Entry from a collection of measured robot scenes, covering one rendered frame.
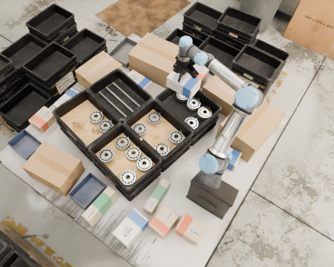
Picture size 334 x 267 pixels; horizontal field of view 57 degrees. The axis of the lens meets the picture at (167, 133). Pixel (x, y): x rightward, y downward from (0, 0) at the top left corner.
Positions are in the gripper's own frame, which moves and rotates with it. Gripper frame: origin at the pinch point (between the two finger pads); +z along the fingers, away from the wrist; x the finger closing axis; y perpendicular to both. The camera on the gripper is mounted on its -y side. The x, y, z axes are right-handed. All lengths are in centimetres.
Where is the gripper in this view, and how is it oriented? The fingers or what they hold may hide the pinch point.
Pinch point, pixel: (183, 81)
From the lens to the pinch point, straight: 208.7
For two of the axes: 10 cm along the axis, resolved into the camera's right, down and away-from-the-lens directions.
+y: -8.2, -5.0, 2.6
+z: -0.4, 5.1, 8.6
